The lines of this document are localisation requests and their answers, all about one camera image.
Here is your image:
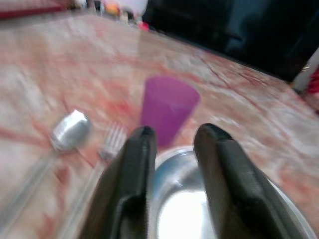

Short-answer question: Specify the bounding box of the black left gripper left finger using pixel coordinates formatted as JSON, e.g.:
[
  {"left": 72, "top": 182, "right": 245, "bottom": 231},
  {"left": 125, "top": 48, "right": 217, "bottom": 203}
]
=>
[{"left": 77, "top": 125, "right": 158, "bottom": 239}]

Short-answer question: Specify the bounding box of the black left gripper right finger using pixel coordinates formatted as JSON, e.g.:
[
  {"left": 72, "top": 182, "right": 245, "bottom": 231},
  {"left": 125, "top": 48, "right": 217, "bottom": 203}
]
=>
[{"left": 193, "top": 123, "right": 300, "bottom": 239}]

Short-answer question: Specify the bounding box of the steel spoon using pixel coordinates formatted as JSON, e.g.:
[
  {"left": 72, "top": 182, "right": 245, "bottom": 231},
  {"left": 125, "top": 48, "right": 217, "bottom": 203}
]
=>
[{"left": 0, "top": 109, "right": 92, "bottom": 235}]

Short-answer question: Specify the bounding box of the black chair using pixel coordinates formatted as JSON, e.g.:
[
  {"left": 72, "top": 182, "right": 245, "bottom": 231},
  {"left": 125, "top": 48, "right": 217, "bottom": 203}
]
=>
[{"left": 142, "top": 0, "right": 319, "bottom": 83}]

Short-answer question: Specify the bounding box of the steel fork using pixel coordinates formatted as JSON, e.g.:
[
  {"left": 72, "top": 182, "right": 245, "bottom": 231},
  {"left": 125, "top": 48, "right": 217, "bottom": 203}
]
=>
[{"left": 56, "top": 123, "right": 127, "bottom": 239}]

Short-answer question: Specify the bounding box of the purple plastic cup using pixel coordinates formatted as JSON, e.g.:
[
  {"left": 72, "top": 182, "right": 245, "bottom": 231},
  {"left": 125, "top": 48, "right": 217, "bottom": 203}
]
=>
[{"left": 139, "top": 75, "right": 201, "bottom": 147}]

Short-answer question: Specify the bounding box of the round steel plate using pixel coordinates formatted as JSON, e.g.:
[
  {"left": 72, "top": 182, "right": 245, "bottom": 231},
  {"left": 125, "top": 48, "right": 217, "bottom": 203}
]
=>
[{"left": 147, "top": 146, "right": 317, "bottom": 239}]

